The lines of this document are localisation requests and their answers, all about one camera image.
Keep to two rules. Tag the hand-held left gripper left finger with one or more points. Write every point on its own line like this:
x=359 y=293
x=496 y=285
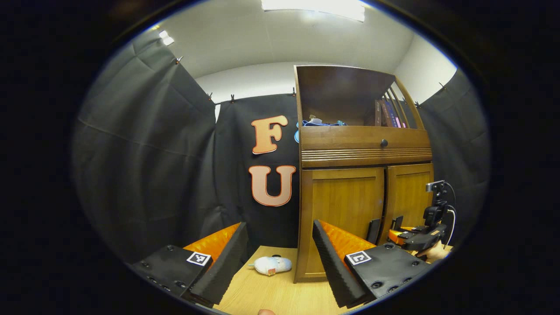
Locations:
x=227 y=262

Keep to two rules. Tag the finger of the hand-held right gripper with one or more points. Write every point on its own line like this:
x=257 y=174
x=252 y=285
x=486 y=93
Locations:
x=397 y=236

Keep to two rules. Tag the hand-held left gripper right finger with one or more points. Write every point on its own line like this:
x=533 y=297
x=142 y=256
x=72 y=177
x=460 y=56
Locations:
x=330 y=262

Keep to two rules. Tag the wooden shoe cabinet door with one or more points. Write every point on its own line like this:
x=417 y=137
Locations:
x=337 y=197
x=409 y=192

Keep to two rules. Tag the wooden double-door shoe cabinet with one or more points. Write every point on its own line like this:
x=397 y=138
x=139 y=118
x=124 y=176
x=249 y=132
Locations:
x=350 y=142

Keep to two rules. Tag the white plush toy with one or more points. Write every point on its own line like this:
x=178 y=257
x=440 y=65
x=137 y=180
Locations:
x=271 y=265

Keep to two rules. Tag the pink book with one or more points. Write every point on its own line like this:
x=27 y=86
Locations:
x=401 y=123

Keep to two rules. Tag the maroon book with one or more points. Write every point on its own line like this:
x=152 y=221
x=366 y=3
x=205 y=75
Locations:
x=386 y=114

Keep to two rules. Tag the brown book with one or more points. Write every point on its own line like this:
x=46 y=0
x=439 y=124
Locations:
x=377 y=113

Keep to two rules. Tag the blue fabric item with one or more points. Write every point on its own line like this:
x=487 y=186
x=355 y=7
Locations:
x=323 y=124

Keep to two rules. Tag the small ceiling light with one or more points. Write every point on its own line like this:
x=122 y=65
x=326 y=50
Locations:
x=166 y=38

